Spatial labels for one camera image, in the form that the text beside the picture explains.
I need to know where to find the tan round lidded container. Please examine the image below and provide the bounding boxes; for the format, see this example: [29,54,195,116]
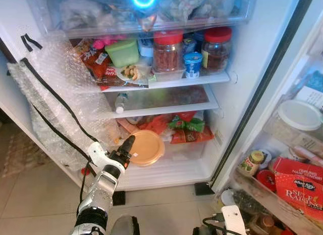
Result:
[126,130,166,167]

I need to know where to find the grey robot leg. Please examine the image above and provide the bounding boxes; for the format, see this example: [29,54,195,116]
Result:
[110,215,141,235]

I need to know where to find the red lid jar dark contents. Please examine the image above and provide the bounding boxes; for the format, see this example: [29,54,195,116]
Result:
[202,27,233,75]

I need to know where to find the clear bag pale dumplings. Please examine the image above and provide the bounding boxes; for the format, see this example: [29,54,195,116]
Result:
[159,0,207,21]
[207,0,243,18]

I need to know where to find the red round lid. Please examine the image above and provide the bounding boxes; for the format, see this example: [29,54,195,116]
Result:
[255,169,278,193]

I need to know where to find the pink white tube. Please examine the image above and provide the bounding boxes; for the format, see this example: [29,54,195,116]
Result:
[290,144,323,165]

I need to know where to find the clear fridge door bin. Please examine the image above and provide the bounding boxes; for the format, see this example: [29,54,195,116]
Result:
[227,167,323,235]
[265,96,323,157]

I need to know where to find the patterned floor mat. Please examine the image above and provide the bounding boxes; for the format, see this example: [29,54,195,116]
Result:
[0,121,59,177]

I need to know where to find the long black tape strip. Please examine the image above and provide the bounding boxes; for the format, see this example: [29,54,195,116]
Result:
[20,57,104,150]

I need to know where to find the green and red food packet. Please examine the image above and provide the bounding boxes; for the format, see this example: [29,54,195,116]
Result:
[169,112,206,133]

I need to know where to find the small white bottle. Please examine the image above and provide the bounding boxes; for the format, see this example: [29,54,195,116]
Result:
[139,37,154,59]

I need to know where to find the small blue white cup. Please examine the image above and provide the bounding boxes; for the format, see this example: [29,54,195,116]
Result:
[183,52,203,78]

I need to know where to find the tan paper packet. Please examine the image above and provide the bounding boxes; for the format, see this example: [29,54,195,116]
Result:
[116,117,147,139]

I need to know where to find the brown cap bottle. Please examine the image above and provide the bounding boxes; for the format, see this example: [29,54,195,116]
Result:
[260,215,277,233]

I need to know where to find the brown foil packet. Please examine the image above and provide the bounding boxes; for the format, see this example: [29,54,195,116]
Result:
[139,13,158,32]

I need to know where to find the red snack packet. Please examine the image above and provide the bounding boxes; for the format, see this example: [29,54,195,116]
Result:
[75,39,122,90]

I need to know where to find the red lid jar chili flakes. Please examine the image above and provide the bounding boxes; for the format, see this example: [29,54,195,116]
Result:
[153,30,184,73]

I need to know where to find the red self raising flour box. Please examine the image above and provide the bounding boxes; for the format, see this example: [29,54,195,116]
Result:
[273,157,323,224]

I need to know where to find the orange red food packet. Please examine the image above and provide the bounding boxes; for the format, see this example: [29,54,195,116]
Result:
[171,126,215,145]

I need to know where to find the clear bottle white cap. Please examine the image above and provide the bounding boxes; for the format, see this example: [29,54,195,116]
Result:
[114,92,130,115]

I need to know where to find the clear bubble wrap sheet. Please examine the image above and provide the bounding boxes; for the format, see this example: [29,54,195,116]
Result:
[8,32,122,172]

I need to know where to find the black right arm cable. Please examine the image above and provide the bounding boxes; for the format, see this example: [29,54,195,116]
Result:
[202,212,243,235]

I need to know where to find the glass jar yellow lid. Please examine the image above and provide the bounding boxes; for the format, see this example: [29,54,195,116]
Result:
[238,150,266,176]

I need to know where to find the white trimmed glass fridge shelf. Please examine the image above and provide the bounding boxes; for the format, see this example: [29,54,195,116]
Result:
[107,85,221,119]
[98,71,232,93]

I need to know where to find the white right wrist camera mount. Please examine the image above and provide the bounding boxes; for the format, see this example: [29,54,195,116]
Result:
[221,205,248,235]

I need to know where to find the frosted white food bag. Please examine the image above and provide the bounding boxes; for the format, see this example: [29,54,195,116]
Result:
[60,0,104,29]

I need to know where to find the round container white lid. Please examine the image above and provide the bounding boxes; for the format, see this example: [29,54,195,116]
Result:
[277,100,323,132]

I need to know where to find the clear plastic tub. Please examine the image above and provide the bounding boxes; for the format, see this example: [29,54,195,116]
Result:
[150,68,186,83]

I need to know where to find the green plastic container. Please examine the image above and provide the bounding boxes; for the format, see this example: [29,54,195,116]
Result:
[104,38,140,68]

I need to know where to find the clear plastic fridge drawer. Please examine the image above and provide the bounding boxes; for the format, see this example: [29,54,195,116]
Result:
[28,0,258,39]

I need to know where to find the plain red food packet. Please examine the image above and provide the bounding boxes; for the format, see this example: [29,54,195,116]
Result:
[143,114,175,136]

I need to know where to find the clear crisper drawer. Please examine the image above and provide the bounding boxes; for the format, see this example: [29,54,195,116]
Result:
[119,134,223,167]

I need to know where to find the black fridge foot pad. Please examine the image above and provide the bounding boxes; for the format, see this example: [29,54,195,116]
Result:
[112,191,127,206]
[194,182,215,196]

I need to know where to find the blue and white carton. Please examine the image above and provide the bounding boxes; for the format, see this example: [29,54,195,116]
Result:
[302,68,323,110]

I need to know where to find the short black tape strip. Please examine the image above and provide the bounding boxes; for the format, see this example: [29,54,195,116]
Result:
[21,35,31,52]
[25,34,44,49]

